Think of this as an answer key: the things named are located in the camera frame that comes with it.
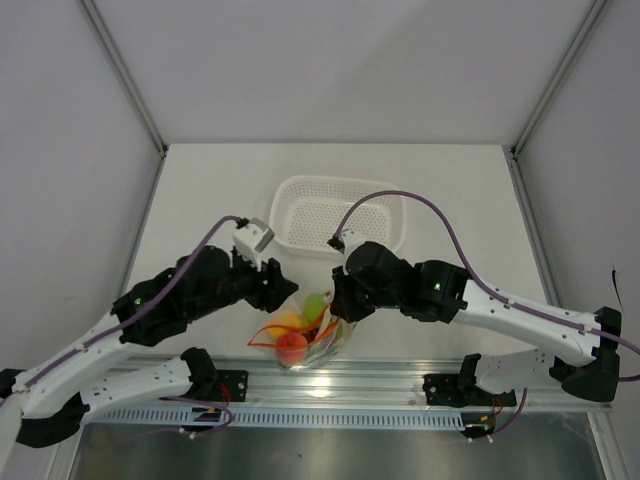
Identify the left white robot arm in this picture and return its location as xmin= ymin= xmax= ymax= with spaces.
xmin=1 ymin=246 xmax=299 ymax=449

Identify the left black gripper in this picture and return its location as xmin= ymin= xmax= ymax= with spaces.
xmin=190 ymin=246 xmax=299 ymax=321

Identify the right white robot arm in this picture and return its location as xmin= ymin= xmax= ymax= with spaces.
xmin=329 ymin=239 xmax=621 ymax=406

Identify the clear orange zip top bag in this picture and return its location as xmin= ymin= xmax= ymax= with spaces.
xmin=247 ymin=300 xmax=353 ymax=371

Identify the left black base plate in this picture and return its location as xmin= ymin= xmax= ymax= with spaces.
xmin=214 ymin=370 xmax=249 ymax=403

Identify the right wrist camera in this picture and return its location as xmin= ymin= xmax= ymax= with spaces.
xmin=327 ymin=229 xmax=366 ymax=257

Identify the left aluminium frame post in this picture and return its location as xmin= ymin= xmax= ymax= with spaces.
xmin=76 ymin=0 xmax=168 ymax=157

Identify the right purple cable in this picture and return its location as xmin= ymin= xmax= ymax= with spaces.
xmin=332 ymin=189 xmax=640 ymax=441

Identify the white perforated plastic basket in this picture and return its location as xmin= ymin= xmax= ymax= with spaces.
xmin=268 ymin=175 xmax=406 ymax=259

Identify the right aluminium frame post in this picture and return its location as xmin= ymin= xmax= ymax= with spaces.
xmin=510 ymin=0 xmax=613 ymax=161

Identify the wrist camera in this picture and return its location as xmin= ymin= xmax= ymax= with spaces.
xmin=327 ymin=229 xmax=366 ymax=257
xmin=233 ymin=218 xmax=275 ymax=271

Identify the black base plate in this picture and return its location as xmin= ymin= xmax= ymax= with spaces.
xmin=422 ymin=374 xmax=517 ymax=408
xmin=214 ymin=370 xmax=249 ymax=403

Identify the purple cable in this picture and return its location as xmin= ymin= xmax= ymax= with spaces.
xmin=22 ymin=214 xmax=249 ymax=441
xmin=332 ymin=189 xmax=640 ymax=441

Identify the green apple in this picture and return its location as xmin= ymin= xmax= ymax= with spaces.
xmin=302 ymin=292 xmax=329 ymax=325

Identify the red peach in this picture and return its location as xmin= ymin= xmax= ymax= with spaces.
xmin=275 ymin=332 xmax=308 ymax=366

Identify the aluminium frame post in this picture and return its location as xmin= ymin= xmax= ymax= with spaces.
xmin=76 ymin=0 xmax=168 ymax=157
xmin=510 ymin=0 xmax=613 ymax=161

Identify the aluminium rail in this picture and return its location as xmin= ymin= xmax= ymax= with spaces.
xmin=67 ymin=357 xmax=614 ymax=414

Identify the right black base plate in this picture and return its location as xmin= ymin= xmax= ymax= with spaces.
xmin=422 ymin=374 xmax=517 ymax=408

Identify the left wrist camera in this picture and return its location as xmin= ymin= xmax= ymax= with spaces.
xmin=233 ymin=218 xmax=275 ymax=271

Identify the slotted cable duct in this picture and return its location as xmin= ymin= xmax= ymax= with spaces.
xmin=97 ymin=405 xmax=464 ymax=431

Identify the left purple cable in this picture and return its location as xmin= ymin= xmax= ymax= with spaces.
xmin=22 ymin=214 xmax=249 ymax=441

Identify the orange fruit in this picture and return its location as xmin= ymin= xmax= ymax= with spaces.
xmin=266 ymin=312 xmax=307 ymax=341

